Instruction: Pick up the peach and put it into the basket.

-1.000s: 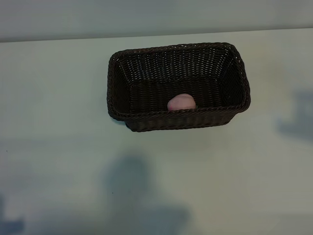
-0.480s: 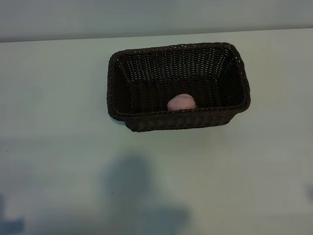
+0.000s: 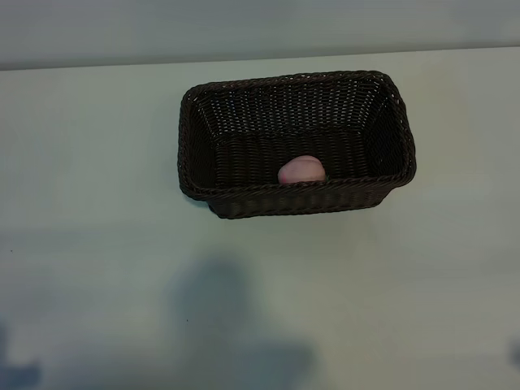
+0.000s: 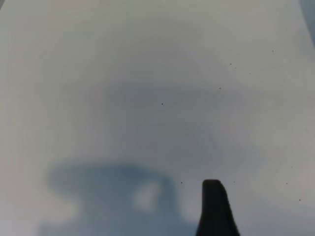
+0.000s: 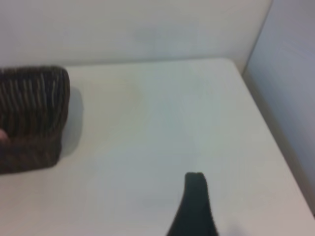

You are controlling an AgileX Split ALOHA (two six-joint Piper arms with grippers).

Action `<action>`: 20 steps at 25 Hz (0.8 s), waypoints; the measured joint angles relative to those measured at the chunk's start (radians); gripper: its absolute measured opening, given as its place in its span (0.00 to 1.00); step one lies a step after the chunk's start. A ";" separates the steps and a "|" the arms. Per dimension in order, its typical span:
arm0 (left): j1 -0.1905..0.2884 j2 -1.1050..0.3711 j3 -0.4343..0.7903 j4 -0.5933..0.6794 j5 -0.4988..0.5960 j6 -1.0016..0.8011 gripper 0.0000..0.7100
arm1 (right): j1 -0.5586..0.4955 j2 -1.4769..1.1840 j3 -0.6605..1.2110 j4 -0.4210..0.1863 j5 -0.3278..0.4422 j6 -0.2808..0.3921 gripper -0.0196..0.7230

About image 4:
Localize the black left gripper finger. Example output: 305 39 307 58
195 179 241 236

